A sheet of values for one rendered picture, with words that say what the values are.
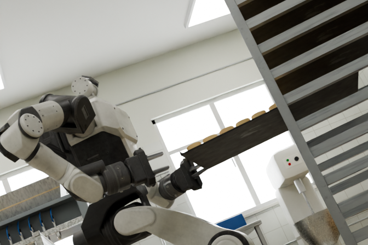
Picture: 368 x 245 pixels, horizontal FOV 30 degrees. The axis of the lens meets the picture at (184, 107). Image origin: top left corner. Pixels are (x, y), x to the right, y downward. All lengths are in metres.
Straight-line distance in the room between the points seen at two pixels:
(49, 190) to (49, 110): 1.80
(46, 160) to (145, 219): 0.43
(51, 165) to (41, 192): 1.87
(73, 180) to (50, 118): 0.21
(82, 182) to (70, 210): 1.85
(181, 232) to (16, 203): 1.78
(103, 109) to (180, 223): 0.46
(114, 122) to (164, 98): 5.03
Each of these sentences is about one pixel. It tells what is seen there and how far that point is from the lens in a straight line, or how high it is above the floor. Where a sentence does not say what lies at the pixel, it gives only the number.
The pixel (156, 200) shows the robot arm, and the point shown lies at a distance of 2.61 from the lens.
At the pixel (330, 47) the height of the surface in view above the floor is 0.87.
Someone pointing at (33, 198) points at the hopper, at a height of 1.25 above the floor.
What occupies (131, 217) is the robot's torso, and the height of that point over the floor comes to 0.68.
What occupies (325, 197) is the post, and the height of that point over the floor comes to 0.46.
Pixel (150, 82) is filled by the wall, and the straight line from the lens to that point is 7.38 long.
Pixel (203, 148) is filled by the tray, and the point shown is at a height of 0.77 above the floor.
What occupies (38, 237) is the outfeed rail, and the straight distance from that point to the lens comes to 3.05.
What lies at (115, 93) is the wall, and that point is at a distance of 7.30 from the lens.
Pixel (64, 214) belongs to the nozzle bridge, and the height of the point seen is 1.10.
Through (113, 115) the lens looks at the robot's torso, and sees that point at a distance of 2.32.
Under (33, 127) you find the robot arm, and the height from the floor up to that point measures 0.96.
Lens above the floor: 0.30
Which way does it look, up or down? 16 degrees up
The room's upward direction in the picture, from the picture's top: 24 degrees counter-clockwise
